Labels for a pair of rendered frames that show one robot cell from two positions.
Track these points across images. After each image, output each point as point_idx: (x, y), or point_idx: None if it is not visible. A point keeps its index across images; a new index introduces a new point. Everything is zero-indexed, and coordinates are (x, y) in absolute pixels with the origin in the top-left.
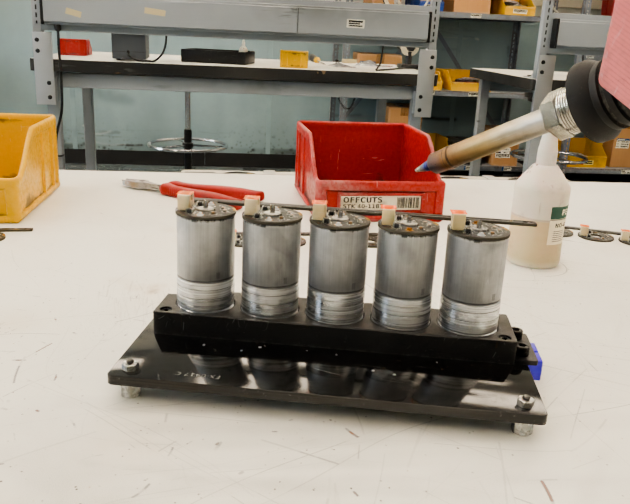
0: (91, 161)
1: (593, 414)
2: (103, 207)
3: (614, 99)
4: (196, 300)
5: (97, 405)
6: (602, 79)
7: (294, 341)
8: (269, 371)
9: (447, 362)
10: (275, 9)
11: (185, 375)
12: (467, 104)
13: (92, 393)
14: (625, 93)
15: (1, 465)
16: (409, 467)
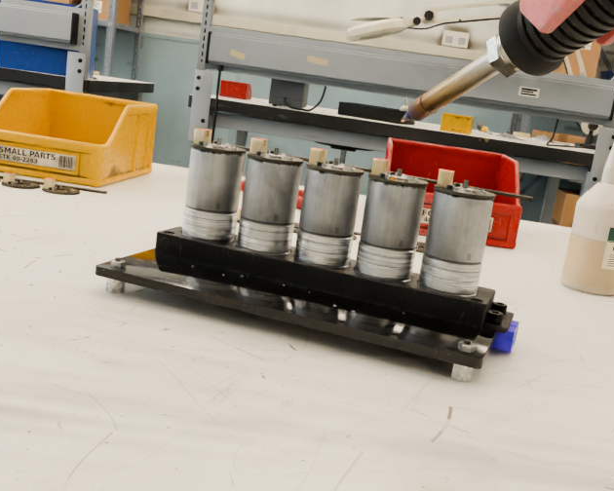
0: None
1: (549, 384)
2: (180, 190)
3: (534, 26)
4: (195, 227)
5: (82, 291)
6: (520, 5)
7: (275, 277)
8: (237, 288)
9: (413, 315)
10: (442, 69)
11: (161, 278)
12: None
13: (83, 284)
14: (535, 16)
15: None
16: (327, 374)
